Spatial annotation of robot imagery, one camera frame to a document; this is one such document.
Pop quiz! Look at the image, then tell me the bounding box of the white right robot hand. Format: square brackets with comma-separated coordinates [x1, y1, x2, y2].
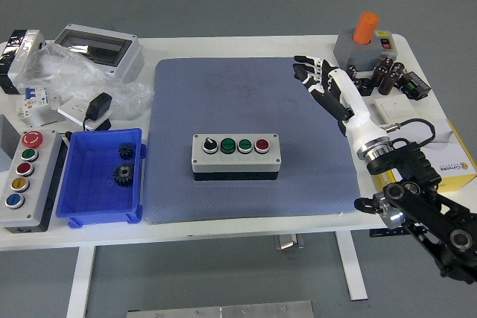
[292, 54, 388, 152]

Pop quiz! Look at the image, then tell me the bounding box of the grey four-control button box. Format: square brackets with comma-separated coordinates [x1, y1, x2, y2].
[192, 133, 281, 183]

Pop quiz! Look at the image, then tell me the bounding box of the grey five-button control box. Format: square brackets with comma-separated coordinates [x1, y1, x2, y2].
[0, 130, 70, 233]

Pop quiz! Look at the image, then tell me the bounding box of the short black capacitor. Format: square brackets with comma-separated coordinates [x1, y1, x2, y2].
[358, 77, 374, 97]

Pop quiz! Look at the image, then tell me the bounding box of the black module with green terminal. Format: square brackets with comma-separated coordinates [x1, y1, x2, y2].
[399, 71, 432, 101]

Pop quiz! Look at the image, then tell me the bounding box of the orange cylinder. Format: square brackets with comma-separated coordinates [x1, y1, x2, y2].
[353, 11, 380, 45]

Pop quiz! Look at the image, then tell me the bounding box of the yellow white cardboard box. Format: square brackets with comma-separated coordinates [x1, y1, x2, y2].
[372, 118, 477, 193]

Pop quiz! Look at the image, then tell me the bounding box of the black table control panel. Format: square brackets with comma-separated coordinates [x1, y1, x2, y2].
[369, 226, 406, 238]

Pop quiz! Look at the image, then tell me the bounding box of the blue-grey textured mat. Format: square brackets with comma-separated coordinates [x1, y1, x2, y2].
[143, 57, 362, 225]

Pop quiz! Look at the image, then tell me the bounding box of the white table leg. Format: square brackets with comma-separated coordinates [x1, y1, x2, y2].
[334, 231, 369, 301]
[66, 246, 97, 318]

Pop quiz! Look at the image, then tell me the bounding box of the small black gear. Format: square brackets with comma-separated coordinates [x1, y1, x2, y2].
[118, 142, 135, 161]

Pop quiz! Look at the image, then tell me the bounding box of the large black gear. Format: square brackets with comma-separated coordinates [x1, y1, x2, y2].
[113, 162, 136, 188]

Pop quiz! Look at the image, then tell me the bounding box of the grey metal plate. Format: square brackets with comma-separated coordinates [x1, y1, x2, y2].
[126, 299, 314, 318]

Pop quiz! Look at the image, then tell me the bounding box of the black power adapter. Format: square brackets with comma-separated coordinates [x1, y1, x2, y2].
[82, 92, 114, 132]

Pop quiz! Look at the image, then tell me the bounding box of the blue plastic bin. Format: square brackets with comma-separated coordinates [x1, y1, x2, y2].
[55, 127, 147, 229]

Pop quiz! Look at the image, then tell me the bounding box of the clear plastic bag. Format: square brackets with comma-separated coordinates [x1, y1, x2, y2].
[20, 42, 156, 121]

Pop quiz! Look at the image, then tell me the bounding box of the white blue circuit breaker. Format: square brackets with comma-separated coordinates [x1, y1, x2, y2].
[14, 86, 51, 120]

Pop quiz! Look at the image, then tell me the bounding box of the white device with glossy black top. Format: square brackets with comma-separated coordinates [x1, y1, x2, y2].
[0, 29, 46, 95]

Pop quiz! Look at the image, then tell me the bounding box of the grey metal box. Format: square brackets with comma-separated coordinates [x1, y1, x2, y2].
[0, 114, 19, 174]

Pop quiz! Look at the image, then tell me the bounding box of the white wall switch plate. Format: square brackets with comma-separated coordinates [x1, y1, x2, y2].
[373, 94, 421, 124]

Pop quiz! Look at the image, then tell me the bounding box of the grey switch base box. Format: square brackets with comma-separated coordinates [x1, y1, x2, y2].
[332, 29, 399, 73]

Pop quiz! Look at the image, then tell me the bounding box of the metal under-table bracket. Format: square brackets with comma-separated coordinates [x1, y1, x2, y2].
[274, 234, 305, 251]

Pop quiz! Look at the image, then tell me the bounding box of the grey enclosure with window cover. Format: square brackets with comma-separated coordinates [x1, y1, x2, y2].
[54, 23, 145, 84]

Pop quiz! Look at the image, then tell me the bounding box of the white wall socket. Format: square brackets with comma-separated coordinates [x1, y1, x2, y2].
[57, 98, 113, 131]

